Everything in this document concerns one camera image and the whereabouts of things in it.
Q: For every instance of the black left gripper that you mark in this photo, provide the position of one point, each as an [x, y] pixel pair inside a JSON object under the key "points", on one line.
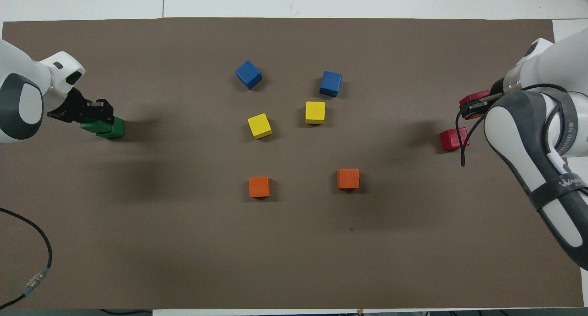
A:
{"points": [[71, 107]]}

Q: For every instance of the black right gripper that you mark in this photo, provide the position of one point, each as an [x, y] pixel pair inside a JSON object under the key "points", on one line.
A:
{"points": [[498, 93]]}

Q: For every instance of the green wooden block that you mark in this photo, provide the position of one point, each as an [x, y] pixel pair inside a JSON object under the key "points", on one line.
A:
{"points": [[92, 126], [117, 130]]}

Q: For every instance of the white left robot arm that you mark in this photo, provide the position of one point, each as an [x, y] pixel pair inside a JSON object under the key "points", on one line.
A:
{"points": [[23, 86]]}

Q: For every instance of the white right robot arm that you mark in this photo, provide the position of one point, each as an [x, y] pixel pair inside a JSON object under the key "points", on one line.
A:
{"points": [[519, 137]]}

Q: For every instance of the orange wooden block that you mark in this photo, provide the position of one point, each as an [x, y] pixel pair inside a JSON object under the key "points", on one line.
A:
{"points": [[259, 186], [348, 178]]}

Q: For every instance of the blue wooden block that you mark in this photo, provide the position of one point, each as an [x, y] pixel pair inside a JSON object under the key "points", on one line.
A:
{"points": [[248, 74], [330, 82]]}

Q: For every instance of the yellow wooden block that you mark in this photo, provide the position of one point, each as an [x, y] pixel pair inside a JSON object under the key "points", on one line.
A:
{"points": [[315, 111], [259, 125]]}

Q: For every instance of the brown paper mat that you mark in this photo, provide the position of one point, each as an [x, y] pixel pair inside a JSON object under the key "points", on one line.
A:
{"points": [[294, 242]]}

